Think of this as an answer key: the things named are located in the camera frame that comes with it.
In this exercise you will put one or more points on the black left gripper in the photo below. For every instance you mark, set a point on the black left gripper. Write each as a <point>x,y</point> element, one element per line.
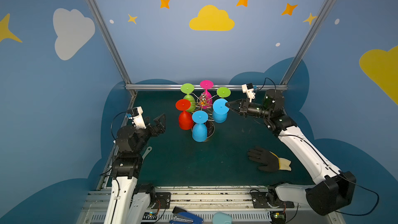
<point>152,127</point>

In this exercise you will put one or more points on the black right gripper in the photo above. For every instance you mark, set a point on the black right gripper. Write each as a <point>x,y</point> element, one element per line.
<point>244,107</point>

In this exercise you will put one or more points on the blue wine glass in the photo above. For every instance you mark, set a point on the blue wine glass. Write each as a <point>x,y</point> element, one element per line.
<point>199,130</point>
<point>220,110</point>

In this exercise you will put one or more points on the blue wine glass front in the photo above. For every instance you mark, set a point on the blue wine glass front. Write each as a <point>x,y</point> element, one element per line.
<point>199,130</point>

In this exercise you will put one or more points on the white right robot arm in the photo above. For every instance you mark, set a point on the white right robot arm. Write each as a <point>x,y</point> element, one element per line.
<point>332,188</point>

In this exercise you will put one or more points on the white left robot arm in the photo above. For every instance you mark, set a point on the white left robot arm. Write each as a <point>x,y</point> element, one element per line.
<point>128,201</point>

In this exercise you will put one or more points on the green wine glass right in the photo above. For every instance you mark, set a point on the green wine glass right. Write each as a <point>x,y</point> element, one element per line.
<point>223,92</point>

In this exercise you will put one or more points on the green wine glass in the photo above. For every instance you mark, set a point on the green wine glass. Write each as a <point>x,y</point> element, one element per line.
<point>223,92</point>
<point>187,89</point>

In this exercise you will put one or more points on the red wine glass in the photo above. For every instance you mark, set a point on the red wine glass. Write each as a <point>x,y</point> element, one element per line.
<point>185,118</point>

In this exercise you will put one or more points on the pink wine glass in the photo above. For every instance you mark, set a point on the pink wine glass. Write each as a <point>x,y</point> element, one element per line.
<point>206,97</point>

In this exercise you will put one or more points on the green wine glass left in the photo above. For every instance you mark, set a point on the green wine glass left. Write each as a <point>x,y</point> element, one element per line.
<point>187,89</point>

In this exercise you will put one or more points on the grey white brush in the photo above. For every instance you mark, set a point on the grey white brush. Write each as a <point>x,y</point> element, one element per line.
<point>147,152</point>

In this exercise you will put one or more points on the black work glove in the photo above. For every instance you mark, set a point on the black work glove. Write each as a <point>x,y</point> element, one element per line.
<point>269,162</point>

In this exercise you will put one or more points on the small green circuit board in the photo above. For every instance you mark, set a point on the small green circuit board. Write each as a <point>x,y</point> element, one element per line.
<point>150,216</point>

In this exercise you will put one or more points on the blue stapler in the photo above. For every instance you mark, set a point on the blue stapler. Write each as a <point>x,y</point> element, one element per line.
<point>181,216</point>

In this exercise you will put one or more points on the light teal plastic object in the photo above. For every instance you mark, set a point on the light teal plastic object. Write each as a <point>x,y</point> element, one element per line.
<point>221,218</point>

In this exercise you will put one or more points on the small right circuit board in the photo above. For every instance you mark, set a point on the small right circuit board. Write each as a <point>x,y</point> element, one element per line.
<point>278,218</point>

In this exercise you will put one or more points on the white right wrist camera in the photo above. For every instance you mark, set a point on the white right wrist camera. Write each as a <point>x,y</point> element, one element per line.
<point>248,89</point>

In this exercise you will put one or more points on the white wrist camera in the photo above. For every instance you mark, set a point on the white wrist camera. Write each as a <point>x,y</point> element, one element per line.
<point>137,119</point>
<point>248,89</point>

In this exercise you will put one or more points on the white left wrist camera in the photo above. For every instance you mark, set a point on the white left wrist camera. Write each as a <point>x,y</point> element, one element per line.
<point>137,119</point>

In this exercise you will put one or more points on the gold wire wine glass rack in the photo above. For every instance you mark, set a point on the gold wire wine glass rack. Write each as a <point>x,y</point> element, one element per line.
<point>200,110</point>

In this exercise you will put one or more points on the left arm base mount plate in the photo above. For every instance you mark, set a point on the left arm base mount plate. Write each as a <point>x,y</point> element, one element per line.
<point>161,200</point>

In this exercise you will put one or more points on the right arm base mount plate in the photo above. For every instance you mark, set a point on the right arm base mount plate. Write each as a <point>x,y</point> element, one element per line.
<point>268,200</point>

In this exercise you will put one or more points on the aluminium right frame post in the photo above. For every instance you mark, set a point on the aluminium right frame post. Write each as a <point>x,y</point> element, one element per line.
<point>309,38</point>

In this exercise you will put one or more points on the aluminium frame post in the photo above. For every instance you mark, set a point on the aluminium frame post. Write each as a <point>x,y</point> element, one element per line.
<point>93,6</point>
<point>309,38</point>

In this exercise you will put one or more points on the aluminium left frame post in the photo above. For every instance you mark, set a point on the aluminium left frame post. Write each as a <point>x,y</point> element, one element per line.
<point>93,6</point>

